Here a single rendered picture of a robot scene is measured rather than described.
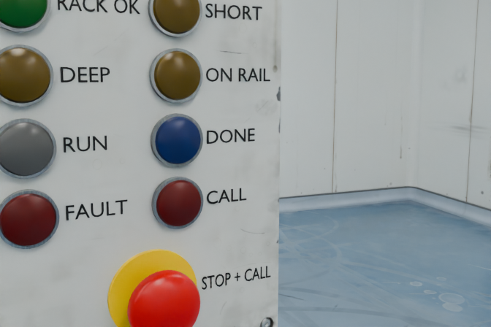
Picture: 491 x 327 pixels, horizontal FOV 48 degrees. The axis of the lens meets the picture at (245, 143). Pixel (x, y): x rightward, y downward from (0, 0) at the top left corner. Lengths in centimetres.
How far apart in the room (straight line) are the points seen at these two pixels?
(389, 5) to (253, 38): 422
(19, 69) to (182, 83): 8
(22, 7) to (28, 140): 6
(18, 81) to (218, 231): 14
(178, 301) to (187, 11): 16
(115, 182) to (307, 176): 394
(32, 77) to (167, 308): 14
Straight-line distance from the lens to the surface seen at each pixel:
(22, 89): 29
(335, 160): 433
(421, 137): 466
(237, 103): 33
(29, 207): 30
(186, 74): 31
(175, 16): 31
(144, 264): 32
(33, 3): 29
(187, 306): 31
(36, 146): 29
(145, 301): 30
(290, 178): 417
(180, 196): 31
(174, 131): 31
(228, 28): 33
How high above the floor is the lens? 104
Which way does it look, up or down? 7 degrees down
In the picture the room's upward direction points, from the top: straight up
